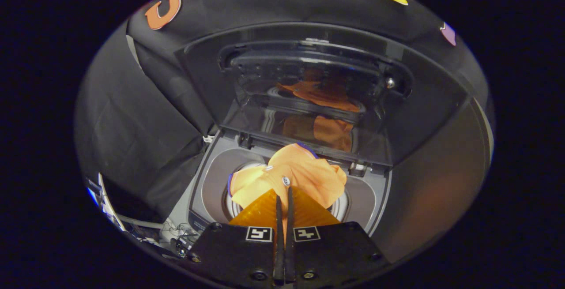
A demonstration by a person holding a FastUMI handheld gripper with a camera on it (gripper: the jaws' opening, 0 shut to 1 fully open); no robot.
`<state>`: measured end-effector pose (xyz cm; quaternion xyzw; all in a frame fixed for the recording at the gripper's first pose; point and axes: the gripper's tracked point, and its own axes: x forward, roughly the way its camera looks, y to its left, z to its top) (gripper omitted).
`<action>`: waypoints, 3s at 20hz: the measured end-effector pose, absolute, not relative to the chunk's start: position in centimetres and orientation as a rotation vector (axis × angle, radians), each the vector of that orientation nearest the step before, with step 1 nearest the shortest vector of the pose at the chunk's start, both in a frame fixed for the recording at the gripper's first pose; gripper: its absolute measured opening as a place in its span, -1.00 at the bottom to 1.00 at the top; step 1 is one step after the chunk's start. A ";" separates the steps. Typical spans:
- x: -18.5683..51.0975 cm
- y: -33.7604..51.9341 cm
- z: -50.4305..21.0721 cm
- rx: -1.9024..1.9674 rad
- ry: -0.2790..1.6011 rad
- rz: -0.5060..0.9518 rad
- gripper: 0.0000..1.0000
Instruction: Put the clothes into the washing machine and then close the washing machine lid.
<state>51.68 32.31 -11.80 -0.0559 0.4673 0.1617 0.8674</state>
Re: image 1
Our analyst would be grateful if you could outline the white and blue object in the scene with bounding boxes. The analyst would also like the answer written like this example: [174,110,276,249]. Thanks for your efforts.
[84,172,164,241]

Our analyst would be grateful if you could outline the dark washing machine lid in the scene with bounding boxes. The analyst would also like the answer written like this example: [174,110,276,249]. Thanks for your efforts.
[174,22,469,168]

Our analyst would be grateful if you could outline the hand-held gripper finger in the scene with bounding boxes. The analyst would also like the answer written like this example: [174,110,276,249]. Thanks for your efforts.
[188,188,284,287]
[284,186,391,289]

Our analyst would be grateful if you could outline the orange polo shirt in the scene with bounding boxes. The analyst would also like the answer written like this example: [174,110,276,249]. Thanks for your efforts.
[227,143,348,212]

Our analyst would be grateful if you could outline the black floor cables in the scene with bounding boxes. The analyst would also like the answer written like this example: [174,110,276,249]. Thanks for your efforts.
[159,221,199,259]

